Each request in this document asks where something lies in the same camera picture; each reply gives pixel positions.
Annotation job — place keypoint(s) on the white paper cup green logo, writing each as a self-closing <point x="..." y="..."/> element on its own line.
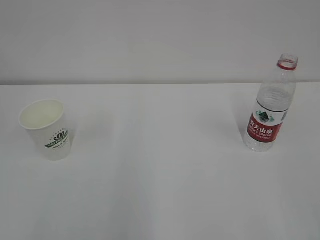
<point x="45" y="123"/>

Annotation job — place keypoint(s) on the clear water bottle red label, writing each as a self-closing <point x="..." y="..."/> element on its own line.
<point x="273" y="101"/>

